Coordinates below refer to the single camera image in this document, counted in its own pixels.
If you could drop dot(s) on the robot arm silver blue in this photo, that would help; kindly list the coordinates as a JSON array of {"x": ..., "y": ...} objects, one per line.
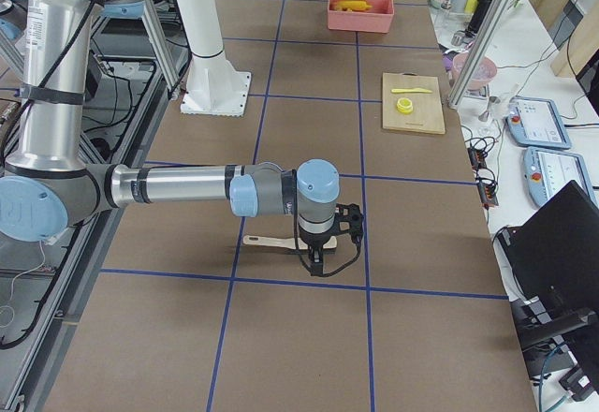
[{"x": 47, "y": 188}]

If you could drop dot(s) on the wooden cutting board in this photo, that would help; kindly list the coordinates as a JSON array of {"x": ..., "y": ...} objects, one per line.
[{"x": 427, "y": 116}]

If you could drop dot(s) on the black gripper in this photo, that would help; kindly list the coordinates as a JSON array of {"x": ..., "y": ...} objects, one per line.
[{"x": 313, "y": 239}]

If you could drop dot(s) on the black monitor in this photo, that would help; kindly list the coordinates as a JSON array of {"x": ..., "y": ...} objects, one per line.
[{"x": 554, "y": 255}]

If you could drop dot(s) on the pink plastic bin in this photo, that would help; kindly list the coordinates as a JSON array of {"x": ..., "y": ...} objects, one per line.
[{"x": 369, "y": 16}]

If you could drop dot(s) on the pink bowl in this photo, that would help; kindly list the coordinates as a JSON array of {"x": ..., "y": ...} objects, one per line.
[{"x": 483, "y": 74}]

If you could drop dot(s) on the teach pendant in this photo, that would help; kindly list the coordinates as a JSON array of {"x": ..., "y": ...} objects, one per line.
[
  {"x": 536, "y": 122},
  {"x": 548, "y": 171}
]

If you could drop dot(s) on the black bottle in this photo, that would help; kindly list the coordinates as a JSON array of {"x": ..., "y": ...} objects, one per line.
[{"x": 481, "y": 9}]

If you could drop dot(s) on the yellow plastic knife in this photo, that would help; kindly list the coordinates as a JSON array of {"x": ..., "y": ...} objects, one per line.
[{"x": 414, "y": 90}]

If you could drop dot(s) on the lower teach pendant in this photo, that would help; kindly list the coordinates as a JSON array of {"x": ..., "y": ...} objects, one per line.
[{"x": 548, "y": 171}]

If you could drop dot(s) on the upper teach pendant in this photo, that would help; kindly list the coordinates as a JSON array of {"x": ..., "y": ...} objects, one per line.
[{"x": 536, "y": 122}]

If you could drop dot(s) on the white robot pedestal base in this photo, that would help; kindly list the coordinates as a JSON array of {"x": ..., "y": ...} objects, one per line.
[{"x": 213, "y": 85}]

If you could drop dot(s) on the aluminium frame post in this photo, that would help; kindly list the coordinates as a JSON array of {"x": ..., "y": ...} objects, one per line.
[{"x": 476, "y": 52}]

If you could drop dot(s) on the yellow toy corn cob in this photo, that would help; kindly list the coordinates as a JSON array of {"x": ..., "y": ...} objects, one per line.
[{"x": 351, "y": 6}]

